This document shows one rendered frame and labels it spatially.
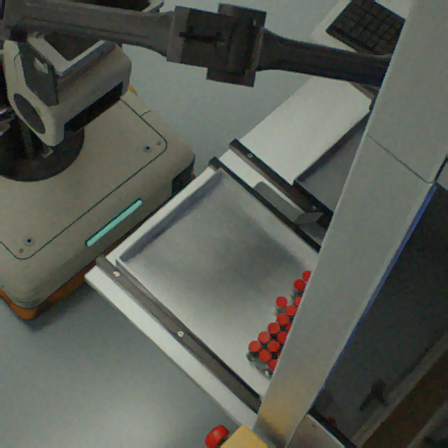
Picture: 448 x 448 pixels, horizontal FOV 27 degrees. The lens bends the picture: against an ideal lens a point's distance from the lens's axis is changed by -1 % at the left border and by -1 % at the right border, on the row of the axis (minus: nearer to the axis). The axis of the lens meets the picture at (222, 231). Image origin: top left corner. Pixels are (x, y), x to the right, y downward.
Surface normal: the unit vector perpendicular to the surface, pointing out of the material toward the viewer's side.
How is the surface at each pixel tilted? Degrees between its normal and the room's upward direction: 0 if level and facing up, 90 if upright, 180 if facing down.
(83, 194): 0
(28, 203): 0
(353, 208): 90
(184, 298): 0
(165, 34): 46
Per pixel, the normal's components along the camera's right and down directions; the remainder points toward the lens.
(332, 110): 0.07, -0.45
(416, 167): -0.68, 0.63
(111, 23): -0.50, 0.08
